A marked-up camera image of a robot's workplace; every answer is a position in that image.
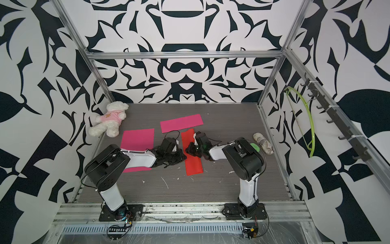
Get red square paper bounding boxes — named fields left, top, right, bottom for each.
left=181, top=129, right=204, bottom=176

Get magenta paper sheet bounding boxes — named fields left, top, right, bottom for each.
left=120, top=129, right=156, bottom=173
left=160, top=114, right=204, bottom=133

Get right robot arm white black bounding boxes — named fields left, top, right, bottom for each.
left=185, top=132, right=266, bottom=219

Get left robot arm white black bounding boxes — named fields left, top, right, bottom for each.
left=84, top=137, right=187, bottom=215

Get green round lid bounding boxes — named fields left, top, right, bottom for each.
left=250, top=143, right=261, bottom=153

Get white grey sneaker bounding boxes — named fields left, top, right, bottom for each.
left=252, top=132, right=274, bottom=155

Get white teddy bear pink shirt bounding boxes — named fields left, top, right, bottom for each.
left=88, top=101, right=129, bottom=138

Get right black connector board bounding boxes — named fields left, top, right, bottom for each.
left=242, top=223, right=259, bottom=239

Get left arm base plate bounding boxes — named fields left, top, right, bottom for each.
left=99, top=204, right=144, bottom=222

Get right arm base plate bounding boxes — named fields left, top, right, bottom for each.
left=221, top=203, right=268, bottom=220

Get black wall hook rack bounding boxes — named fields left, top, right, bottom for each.
left=301, top=73, right=372, bottom=162

